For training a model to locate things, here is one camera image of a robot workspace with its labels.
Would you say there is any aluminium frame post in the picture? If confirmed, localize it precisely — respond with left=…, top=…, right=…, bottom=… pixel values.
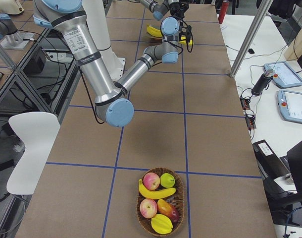
left=229, top=0, right=273, bottom=78

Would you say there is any red bottle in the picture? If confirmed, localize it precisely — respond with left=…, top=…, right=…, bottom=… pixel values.
left=218, top=0, right=229, bottom=24

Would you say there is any teach pendant far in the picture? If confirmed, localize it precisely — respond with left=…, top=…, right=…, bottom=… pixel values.
left=263, top=61, right=302, bottom=89

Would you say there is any yellow banana back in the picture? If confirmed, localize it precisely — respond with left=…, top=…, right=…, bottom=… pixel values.
left=138, top=179, right=176, bottom=200

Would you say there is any yellow banana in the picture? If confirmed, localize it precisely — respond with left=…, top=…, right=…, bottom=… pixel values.
left=147, top=24, right=162, bottom=38
left=138, top=179, right=176, bottom=200
left=179, top=36, right=193, bottom=46

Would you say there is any teach pendant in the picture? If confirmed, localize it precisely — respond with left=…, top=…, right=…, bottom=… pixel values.
left=277, top=90, right=302, bottom=124
left=263, top=61, right=302, bottom=89

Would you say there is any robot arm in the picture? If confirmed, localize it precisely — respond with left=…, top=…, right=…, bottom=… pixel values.
left=138, top=0, right=190, bottom=20
left=33, top=0, right=192, bottom=127

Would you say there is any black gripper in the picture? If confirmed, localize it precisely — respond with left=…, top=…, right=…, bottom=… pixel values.
left=179, top=21, right=193, bottom=53
left=170, top=1, right=188, bottom=19

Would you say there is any dark red apple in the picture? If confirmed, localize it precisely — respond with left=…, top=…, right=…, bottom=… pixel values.
left=157, top=199, right=180, bottom=223

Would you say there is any woven wicker basket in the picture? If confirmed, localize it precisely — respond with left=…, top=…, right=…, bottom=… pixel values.
left=136, top=167, right=185, bottom=237

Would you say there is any white chair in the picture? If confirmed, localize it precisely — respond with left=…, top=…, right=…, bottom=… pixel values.
left=6, top=112, right=60, bottom=195

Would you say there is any black cylinder device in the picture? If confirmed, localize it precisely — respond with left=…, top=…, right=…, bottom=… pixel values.
left=252, top=69, right=274, bottom=96

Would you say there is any yellow starfruit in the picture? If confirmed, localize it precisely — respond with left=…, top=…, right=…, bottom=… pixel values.
left=151, top=214, right=173, bottom=235

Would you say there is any red apple back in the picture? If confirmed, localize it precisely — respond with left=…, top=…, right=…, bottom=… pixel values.
left=143, top=172, right=160, bottom=191

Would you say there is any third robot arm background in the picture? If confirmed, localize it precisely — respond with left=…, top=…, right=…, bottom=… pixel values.
left=0, top=13, right=28, bottom=50

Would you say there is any grey square plate orange rim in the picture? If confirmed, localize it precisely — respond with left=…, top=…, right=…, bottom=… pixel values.
left=144, top=34, right=162, bottom=41

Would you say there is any black monitor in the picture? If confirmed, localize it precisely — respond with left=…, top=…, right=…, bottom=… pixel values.
left=287, top=141, right=302, bottom=201

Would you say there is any green pear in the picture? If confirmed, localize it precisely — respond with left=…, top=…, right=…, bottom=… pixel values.
left=160, top=173, right=175, bottom=188

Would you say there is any teach pendant near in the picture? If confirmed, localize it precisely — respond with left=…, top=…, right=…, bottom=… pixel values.
left=277, top=90, right=302, bottom=124

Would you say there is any red apple left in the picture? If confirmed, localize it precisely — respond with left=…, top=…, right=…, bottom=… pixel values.
left=140, top=198, right=157, bottom=219

